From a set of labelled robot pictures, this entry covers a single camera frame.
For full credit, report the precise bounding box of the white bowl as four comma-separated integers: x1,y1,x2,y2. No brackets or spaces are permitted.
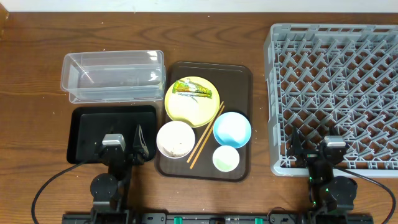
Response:
156,121,196,159

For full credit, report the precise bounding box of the blue bowl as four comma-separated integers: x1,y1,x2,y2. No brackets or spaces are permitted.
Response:
213,112,252,149

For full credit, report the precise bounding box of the small white green cup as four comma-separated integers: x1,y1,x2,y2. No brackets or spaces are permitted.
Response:
212,146,240,172

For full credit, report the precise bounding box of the green snack wrapper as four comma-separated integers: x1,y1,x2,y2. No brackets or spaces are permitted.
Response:
172,79,212,98

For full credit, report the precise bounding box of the pile of rice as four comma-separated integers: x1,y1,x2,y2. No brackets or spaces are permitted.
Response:
163,142,189,157

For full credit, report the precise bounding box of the white tissue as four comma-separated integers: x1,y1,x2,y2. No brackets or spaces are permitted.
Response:
182,93,198,103

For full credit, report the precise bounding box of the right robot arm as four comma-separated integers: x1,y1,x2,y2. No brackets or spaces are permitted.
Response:
288,128,358,223

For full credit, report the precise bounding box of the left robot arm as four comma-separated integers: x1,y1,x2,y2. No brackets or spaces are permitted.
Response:
90,125,149,223

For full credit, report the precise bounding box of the black waste tray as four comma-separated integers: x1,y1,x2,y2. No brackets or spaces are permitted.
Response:
67,105,157,164

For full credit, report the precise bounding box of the clear plastic waste bin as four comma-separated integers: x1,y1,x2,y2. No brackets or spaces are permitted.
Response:
60,50,166,104

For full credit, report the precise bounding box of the grey dishwasher rack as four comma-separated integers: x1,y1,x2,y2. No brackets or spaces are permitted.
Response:
264,23,397,178

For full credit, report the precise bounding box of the yellow plate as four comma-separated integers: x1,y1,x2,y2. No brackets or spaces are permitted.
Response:
164,77,221,128

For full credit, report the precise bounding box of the lower wooden chopstick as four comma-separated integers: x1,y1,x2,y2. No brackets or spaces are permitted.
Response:
189,105,225,169

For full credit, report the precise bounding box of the wooden chopstick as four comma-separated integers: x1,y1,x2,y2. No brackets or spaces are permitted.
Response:
189,105,225,169
187,101,224,163

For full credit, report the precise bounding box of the brown serving tray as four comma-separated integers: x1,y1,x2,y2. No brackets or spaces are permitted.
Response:
155,62,252,182

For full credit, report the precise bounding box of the upper wooden chopstick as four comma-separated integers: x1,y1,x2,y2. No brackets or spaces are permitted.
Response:
187,101,224,163

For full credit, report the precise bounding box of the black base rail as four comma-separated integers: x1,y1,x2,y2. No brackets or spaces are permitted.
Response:
61,212,374,224

